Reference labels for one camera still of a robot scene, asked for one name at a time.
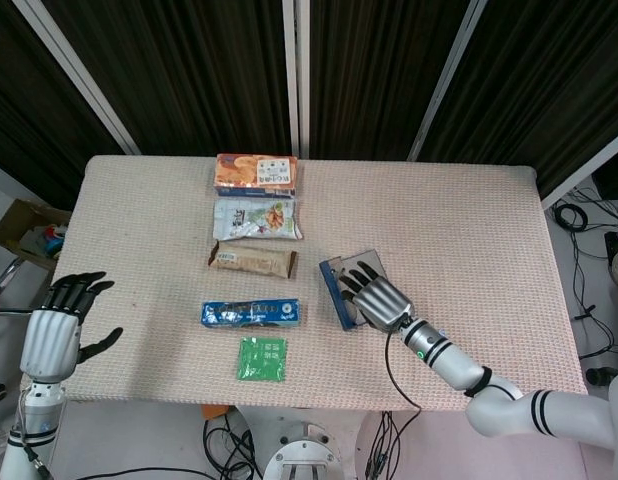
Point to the orange biscuit box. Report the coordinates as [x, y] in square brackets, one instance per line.
[254, 172]

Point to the chrome metal tube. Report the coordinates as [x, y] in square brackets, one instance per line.
[4, 282]

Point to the orange paper piece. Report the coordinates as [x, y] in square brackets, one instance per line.
[214, 411]

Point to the white green snack bag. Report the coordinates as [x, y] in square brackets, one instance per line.
[259, 220]

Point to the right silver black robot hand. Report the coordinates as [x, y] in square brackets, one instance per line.
[384, 302]

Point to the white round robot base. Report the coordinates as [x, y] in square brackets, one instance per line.
[301, 455]

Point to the pink woven table cloth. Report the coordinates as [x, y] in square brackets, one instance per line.
[139, 225]

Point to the brown cardboard box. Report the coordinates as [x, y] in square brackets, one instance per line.
[19, 220]

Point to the black cylindrical floor device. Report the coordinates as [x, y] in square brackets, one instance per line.
[601, 375]

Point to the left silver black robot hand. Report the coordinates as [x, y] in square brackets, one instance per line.
[46, 340]

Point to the brown snack bar wrapper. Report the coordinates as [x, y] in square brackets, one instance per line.
[254, 260]

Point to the white partition frame post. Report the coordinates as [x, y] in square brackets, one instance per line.
[295, 75]
[589, 170]
[446, 75]
[79, 75]

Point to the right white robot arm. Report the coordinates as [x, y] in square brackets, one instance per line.
[504, 405]

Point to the dark pleated curtain panel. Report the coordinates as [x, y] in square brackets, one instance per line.
[189, 75]
[539, 75]
[374, 75]
[29, 125]

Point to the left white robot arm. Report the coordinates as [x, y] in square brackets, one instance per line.
[31, 425]

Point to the blue biscuit package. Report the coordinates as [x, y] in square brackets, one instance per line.
[249, 314]

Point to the green foil sachet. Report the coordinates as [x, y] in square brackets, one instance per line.
[261, 359]

